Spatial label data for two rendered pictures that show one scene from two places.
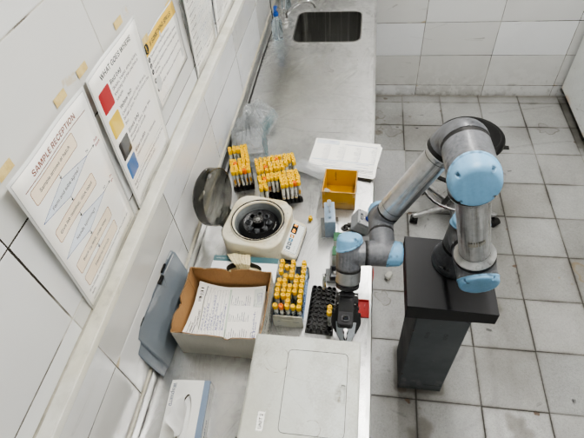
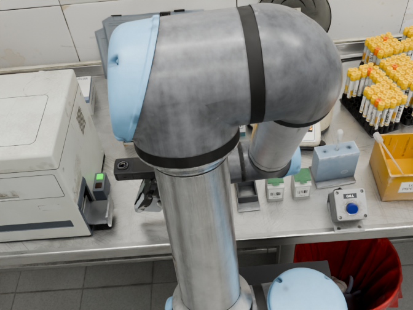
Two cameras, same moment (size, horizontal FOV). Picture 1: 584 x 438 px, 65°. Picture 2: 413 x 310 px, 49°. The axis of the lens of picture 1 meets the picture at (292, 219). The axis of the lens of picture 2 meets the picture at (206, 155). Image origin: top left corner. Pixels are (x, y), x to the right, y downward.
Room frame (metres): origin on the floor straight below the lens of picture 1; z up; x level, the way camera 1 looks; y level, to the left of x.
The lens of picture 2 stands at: (0.70, -0.79, 1.80)
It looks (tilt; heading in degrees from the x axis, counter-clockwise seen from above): 48 degrees down; 80
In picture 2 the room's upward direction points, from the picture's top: 7 degrees counter-clockwise
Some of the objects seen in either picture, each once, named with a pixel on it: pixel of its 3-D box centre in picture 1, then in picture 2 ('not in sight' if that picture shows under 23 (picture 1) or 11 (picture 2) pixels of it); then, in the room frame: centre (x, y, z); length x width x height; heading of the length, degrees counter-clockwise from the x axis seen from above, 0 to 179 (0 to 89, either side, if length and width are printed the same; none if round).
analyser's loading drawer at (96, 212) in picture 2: not in sight; (68, 212); (0.47, -0.08, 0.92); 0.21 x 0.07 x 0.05; 168
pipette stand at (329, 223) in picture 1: (329, 220); (334, 163); (1.13, -0.14, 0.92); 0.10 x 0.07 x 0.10; 174
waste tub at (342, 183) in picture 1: (340, 189); (405, 166); (1.28, -0.21, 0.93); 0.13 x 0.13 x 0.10; 75
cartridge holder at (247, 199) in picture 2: (338, 274); (246, 192); (0.90, -0.14, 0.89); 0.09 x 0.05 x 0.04; 80
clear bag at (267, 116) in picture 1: (258, 113); not in sight; (1.84, 0.10, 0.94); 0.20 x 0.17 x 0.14; 149
